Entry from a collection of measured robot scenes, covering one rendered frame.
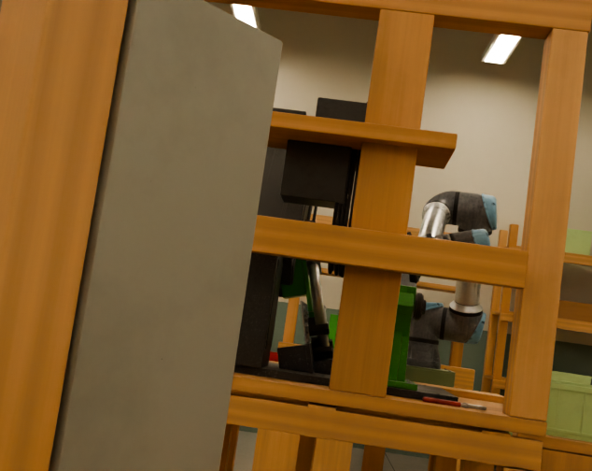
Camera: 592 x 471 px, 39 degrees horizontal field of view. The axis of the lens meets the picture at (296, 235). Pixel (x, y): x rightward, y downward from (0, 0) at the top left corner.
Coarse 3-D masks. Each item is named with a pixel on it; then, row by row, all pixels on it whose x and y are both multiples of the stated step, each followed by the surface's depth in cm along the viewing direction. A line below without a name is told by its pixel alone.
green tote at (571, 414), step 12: (552, 384) 274; (564, 384) 273; (576, 384) 329; (552, 396) 274; (564, 396) 273; (576, 396) 272; (588, 396) 271; (552, 408) 274; (564, 408) 272; (576, 408) 271; (588, 408) 270; (552, 420) 273; (564, 420) 272; (576, 420) 271; (588, 420) 270; (552, 432) 273; (564, 432) 271; (576, 432) 270; (588, 432) 269
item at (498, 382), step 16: (512, 224) 745; (512, 240) 743; (576, 240) 746; (576, 256) 736; (496, 288) 782; (496, 304) 780; (560, 304) 744; (576, 304) 743; (496, 320) 778; (512, 320) 731; (560, 320) 735; (576, 320) 741; (496, 352) 733; (496, 368) 731; (496, 384) 725
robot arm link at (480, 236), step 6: (450, 234) 242; (456, 234) 242; (462, 234) 241; (468, 234) 241; (474, 234) 241; (480, 234) 241; (486, 234) 241; (456, 240) 240; (462, 240) 240; (468, 240) 240; (474, 240) 240; (480, 240) 240; (486, 240) 240
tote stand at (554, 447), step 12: (552, 444) 265; (564, 444) 265; (576, 444) 264; (588, 444) 263; (552, 456) 265; (564, 456) 264; (576, 456) 263; (588, 456) 263; (552, 468) 264; (564, 468) 264; (576, 468) 263; (588, 468) 262
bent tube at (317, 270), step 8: (312, 264) 244; (320, 264) 245; (312, 272) 241; (320, 272) 246; (312, 280) 239; (312, 288) 237; (320, 288) 237; (312, 296) 237; (320, 296) 236; (320, 304) 236; (320, 312) 236; (320, 320) 237; (320, 336) 242; (320, 344) 245; (328, 344) 245
